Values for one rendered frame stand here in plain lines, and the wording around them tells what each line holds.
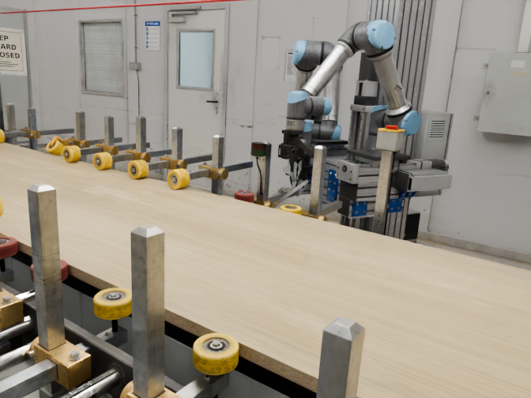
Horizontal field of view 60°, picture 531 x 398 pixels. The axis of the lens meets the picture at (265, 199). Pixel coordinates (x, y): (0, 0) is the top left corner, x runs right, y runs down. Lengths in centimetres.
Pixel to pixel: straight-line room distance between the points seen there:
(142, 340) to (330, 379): 32
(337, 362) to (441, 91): 388
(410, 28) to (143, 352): 216
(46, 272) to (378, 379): 61
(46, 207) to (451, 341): 79
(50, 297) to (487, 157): 378
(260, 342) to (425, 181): 162
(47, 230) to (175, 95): 499
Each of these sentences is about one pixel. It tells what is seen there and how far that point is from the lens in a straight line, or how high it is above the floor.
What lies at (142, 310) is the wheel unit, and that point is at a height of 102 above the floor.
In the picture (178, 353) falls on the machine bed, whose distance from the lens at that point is 107.
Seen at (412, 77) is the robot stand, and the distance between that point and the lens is 261.
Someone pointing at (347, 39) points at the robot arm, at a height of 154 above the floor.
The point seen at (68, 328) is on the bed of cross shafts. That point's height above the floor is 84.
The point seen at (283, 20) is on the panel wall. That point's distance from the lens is 496.
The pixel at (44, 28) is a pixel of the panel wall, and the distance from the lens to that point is 785.
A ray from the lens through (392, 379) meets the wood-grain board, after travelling 83.
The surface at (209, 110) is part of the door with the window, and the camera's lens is 548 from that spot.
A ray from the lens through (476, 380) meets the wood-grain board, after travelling 88.
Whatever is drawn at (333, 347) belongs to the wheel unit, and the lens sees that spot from 53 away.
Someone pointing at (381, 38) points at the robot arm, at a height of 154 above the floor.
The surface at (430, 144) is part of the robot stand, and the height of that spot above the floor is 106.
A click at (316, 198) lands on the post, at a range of 175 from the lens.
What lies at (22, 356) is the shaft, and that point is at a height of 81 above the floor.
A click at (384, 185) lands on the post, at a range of 163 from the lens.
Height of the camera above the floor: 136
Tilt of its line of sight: 15 degrees down
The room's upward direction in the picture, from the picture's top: 3 degrees clockwise
